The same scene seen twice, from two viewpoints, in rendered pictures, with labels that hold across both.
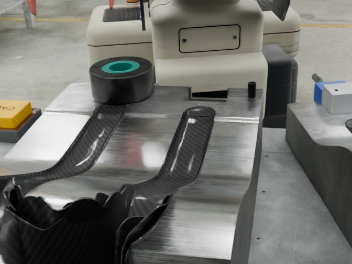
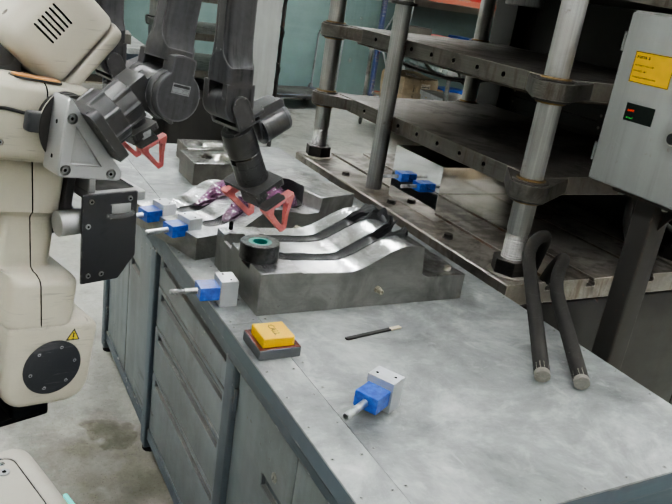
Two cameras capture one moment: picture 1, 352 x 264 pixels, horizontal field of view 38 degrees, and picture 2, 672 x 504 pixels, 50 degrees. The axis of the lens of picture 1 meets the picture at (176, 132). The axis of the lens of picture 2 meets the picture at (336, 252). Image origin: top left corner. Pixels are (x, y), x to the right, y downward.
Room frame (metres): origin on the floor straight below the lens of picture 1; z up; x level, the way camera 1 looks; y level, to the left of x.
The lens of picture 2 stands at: (1.45, 1.16, 1.43)
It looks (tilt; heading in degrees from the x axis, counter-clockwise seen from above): 20 degrees down; 226
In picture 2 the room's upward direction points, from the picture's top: 9 degrees clockwise
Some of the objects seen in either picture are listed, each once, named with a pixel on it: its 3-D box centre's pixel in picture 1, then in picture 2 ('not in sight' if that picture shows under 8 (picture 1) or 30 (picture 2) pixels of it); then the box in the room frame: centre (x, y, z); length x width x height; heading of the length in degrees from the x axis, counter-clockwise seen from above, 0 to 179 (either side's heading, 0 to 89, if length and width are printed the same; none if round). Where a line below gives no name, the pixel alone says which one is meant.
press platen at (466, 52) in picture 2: not in sight; (510, 84); (-0.60, -0.29, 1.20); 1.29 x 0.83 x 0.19; 77
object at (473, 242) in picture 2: not in sight; (478, 208); (-0.60, -0.31, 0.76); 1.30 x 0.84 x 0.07; 77
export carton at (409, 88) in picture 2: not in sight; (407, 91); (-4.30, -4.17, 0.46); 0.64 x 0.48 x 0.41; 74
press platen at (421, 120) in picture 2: not in sight; (494, 155); (-0.60, -0.29, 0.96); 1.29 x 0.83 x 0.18; 77
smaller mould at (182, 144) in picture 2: not in sight; (206, 153); (0.15, -0.91, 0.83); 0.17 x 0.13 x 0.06; 167
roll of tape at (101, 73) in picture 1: (121, 79); (259, 249); (0.62, 0.07, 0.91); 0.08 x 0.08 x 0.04
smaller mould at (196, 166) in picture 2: not in sight; (217, 167); (0.23, -0.72, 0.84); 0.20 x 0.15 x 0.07; 167
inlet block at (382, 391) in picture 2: not in sight; (368, 400); (0.70, 0.50, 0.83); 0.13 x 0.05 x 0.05; 15
